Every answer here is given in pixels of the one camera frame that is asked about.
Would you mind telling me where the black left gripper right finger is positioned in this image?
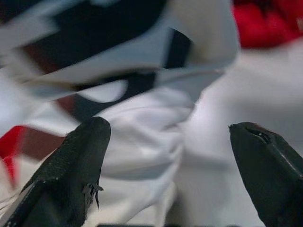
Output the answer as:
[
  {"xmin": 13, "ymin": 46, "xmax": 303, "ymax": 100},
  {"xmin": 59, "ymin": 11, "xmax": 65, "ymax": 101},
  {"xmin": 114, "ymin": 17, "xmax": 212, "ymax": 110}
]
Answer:
[{"xmin": 228, "ymin": 121, "xmax": 303, "ymax": 227}]

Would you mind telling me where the white t-shirt with black print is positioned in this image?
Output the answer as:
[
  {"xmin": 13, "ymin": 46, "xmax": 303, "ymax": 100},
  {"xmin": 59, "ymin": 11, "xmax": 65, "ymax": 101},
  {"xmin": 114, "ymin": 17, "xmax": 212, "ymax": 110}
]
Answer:
[{"xmin": 0, "ymin": 0, "xmax": 303, "ymax": 227}]

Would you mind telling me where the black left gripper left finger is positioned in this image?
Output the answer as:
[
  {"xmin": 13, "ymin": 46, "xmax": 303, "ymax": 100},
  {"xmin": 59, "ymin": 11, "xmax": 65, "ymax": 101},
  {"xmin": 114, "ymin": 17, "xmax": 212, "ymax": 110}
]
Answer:
[{"xmin": 0, "ymin": 116, "xmax": 112, "ymax": 227}]

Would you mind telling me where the white garment with red cuffs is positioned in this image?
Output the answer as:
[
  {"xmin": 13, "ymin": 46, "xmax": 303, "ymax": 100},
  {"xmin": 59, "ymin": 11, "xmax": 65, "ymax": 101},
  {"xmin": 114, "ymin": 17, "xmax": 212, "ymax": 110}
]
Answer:
[{"xmin": 0, "ymin": 124, "xmax": 31, "ymax": 190}]

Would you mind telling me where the red jacket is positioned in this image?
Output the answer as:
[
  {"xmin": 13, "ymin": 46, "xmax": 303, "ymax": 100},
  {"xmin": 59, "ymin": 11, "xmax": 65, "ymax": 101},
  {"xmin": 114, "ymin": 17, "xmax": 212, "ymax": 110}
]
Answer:
[{"xmin": 232, "ymin": 0, "xmax": 303, "ymax": 50}]

